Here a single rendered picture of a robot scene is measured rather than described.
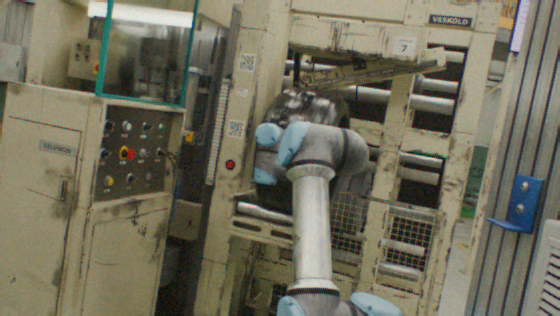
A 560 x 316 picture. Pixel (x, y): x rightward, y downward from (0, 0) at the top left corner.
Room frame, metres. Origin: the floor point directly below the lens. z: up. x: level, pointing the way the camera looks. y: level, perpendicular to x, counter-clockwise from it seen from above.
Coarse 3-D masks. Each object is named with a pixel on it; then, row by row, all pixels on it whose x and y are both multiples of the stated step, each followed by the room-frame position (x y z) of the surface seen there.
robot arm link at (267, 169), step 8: (264, 152) 1.57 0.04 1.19; (272, 152) 1.57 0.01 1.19; (256, 160) 1.59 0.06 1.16; (264, 160) 1.57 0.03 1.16; (272, 160) 1.57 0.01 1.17; (256, 168) 1.58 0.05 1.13; (264, 168) 1.57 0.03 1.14; (272, 168) 1.57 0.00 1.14; (280, 168) 1.58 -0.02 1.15; (256, 176) 1.57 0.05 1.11; (264, 176) 1.56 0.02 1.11; (272, 176) 1.57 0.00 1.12; (280, 176) 1.59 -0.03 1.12; (272, 184) 1.58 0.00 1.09
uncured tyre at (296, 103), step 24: (288, 96) 2.04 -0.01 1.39; (312, 96) 2.03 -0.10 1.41; (336, 96) 2.07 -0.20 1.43; (264, 120) 2.00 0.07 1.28; (288, 120) 1.95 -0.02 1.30; (312, 120) 1.93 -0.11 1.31; (336, 120) 1.99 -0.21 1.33; (264, 192) 2.00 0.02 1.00; (288, 192) 1.95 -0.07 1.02; (336, 192) 2.24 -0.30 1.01
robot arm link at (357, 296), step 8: (352, 296) 1.07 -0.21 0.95; (360, 296) 1.07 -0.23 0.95; (368, 296) 1.09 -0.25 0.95; (352, 304) 1.05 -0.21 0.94; (360, 304) 1.03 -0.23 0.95; (368, 304) 1.03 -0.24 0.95; (376, 304) 1.05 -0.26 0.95; (384, 304) 1.07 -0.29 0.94; (392, 304) 1.09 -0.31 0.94; (352, 312) 1.02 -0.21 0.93; (360, 312) 1.03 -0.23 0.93; (368, 312) 1.02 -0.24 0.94; (376, 312) 1.01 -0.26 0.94; (384, 312) 1.02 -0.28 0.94; (392, 312) 1.03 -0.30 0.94; (400, 312) 1.05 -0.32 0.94
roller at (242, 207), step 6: (240, 204) 2.09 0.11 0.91; (246, 204) 2.09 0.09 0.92; (252, 204) 2.09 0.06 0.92; (240, 210) 2.09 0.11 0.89; (246, 210) 2.08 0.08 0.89; (252, 210) 2.07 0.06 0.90; (258, 210) 2.06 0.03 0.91; (264, 210) 2.06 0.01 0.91; (270, 210) 2.05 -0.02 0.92; (276, 210) 2.05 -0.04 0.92; (258, 216) 2.07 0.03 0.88; (264, 216) 2.05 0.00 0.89; (270, 216) 2.04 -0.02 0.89; (276, 216) 2.03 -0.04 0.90; (282, 216) 2.03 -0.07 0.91; (288, 216) 2.02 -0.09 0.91; (282, 222) 2.04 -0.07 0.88; (288, 222) 2.02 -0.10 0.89
